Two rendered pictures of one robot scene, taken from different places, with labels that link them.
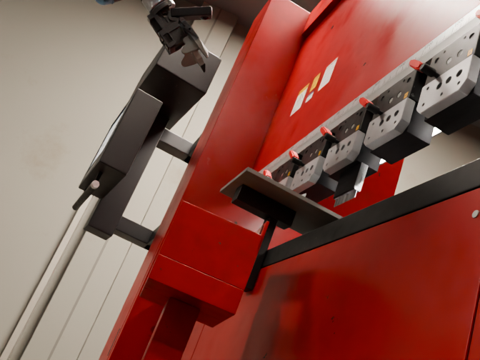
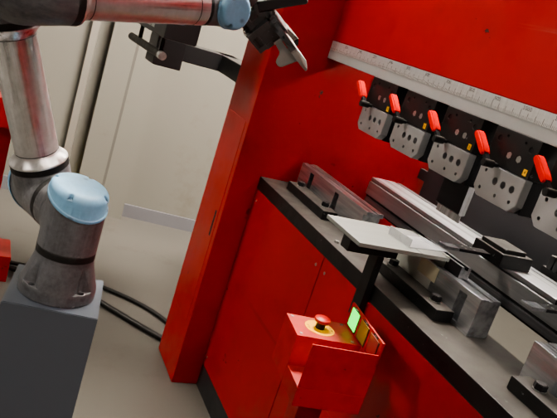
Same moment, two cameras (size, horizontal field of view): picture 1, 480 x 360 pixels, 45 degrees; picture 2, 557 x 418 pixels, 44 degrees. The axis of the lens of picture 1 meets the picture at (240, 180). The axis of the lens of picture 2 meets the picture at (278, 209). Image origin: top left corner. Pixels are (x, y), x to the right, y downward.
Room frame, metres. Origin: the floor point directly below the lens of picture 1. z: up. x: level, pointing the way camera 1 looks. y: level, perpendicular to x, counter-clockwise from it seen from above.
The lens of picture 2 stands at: (-0.27, 0.53, 1.41)
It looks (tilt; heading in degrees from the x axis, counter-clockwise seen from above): 15 degrees down; 347
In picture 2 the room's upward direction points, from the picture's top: 18 degrees clockwise
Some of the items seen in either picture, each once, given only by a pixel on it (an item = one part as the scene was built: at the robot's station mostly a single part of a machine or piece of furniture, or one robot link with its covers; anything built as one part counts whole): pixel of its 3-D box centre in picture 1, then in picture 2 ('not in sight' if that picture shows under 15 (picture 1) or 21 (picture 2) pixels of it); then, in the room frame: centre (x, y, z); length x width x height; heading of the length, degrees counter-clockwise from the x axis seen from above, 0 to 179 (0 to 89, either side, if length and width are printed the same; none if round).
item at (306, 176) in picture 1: (320, 168); (423, 127); (1.51, -0.20, 1.26); 0.15 x 0.09 x 0.17; 13
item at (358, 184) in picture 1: (348, 186); (453, 198); (1.30, -0.26, 1.13); 0.10 x 0.02 x 0.10; 13
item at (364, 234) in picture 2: (281, 205); (387, 237); (1.26, -0.11, 1.00); 0.26 x 0.18 x 0.01; 103
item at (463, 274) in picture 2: not in sight; (441, 255); (1.26, -0.27, 0.99); 0.20 x 0.03 x 0.03; 13
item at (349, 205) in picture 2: not in sight; (335, 199); (1.83, -0.13, 0.92); 0.50 x 0.06 x 0.10; 13
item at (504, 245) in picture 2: not in sight; (481, 249); (1.34, -0.41, 1.01); 0.26 x 0.12 x 0.05; 103
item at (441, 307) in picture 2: not in sight; (410, 287); (1.24, -0.21, 0.89); 0.30 x 0.05 x 0.03; 13
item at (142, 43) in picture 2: (87, 191); (147, 38); (2.40, 0.58, 1.20); 0.45 x 0.03 x 0.08; 17
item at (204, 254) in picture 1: (201, 261); (325, 350); (1.08, 0.01, 0.75); 0.20 x 0.16 x 0.18; 5
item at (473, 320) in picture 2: not in sight; (436, 281); (1.24, -0.27, 0.92); 0.39 x 0.06 x 0.10; 13
